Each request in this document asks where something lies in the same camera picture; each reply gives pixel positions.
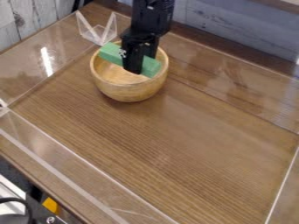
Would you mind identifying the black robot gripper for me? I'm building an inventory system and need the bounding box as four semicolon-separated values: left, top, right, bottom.
121;0;175;74

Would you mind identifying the green rectangular block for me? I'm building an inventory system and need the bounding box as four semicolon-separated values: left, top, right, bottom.
98;42;162;79

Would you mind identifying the brown wooden bowl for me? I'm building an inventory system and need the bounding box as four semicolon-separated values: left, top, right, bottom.
90;47;170;102

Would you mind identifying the yellow and black device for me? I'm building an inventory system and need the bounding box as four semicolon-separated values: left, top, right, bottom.
42;197;77;224

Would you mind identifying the clear acrylic corner bracket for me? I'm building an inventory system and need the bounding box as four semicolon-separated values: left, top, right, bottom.
75;11;118;46

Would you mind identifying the clear acrylic tray wall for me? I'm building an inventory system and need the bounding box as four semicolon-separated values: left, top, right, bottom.
0;99;179;224

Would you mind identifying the black cable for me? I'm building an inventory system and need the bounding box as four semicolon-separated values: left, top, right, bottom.
0;197;37;224

